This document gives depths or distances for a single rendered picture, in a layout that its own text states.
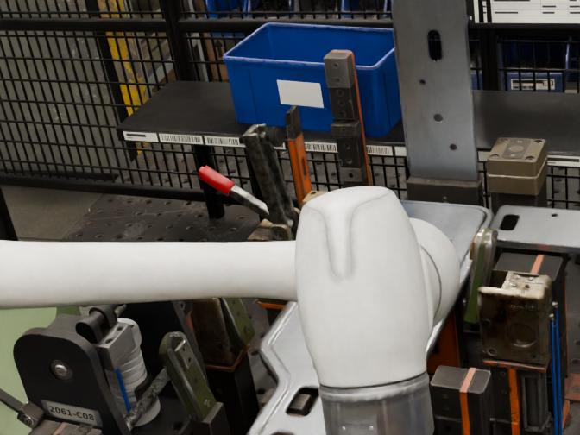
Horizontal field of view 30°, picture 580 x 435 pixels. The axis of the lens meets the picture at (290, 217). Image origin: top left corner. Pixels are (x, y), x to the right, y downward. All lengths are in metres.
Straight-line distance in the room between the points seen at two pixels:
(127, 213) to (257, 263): 1.45
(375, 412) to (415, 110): 0.91
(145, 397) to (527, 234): 0.60
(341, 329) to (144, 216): 1.62
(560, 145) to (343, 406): 0.98
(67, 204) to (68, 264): 3.16
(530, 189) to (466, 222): 0.12
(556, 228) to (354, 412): 0.80
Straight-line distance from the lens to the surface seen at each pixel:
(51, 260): 1.00
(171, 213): 2.43
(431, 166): 1.75
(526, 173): 1.68
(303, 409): 1.35
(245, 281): 1.04
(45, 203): 4.21
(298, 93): 1.88
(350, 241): 0.84
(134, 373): 1.36
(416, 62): 1.68
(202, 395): 1.36
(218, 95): 2.12
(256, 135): 1.49
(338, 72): 1.76
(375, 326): 0.84
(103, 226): 2.44
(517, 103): 1.92
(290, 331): 1.45
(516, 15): 1.91
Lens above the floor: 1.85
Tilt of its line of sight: 30 degrees down
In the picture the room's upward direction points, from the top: 10 degrees counter-clockwise
